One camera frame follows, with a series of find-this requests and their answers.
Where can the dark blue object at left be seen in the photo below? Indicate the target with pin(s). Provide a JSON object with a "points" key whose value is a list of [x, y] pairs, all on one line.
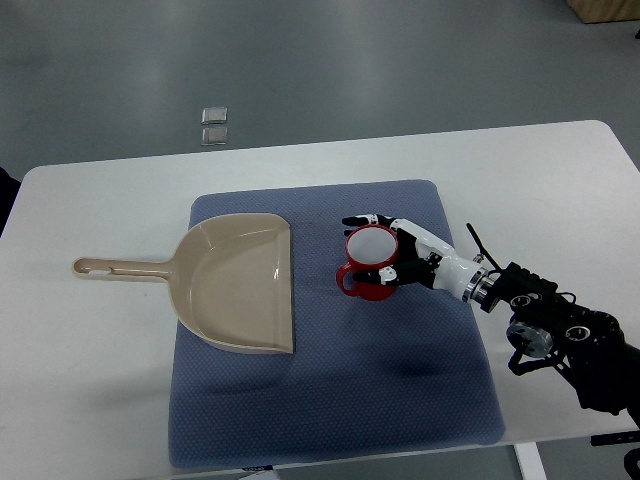
{"points": [[9, 188]]}

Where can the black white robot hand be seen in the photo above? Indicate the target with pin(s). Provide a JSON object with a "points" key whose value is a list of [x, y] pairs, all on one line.
{"points": [[422, 258]]}

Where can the beige plastic dustpan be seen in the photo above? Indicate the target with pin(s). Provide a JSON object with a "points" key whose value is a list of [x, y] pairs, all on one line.
{"points": [[229, 281]]}

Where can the metal floor plate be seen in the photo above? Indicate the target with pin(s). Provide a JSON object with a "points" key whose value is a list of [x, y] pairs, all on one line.
{"points": [[212, 136], [214, 115]]}

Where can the upper metal floor plate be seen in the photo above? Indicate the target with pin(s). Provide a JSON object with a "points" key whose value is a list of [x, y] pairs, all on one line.
{"points": [[214, 115]]}

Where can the red cup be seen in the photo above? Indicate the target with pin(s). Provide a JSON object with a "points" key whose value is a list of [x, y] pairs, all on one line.
{"points": [[367, 248]]}

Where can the black table control panel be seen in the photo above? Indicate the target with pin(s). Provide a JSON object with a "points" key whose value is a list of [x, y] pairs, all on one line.
{"points": [[611, 439]]}

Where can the blue grey fabric mat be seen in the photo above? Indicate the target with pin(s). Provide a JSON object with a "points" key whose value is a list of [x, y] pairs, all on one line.
{"points": [[407, 373]]}

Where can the wooden box corner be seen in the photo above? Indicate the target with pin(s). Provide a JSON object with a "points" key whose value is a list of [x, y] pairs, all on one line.
{"points": [[605, 11]]}

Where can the white table leg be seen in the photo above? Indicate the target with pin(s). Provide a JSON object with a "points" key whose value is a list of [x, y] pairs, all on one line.
{"points": [[529, 461]]}

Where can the lower metal floor plate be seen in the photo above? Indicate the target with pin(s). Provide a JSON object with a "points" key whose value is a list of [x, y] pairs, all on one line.
{"points": [[212, 136]]}

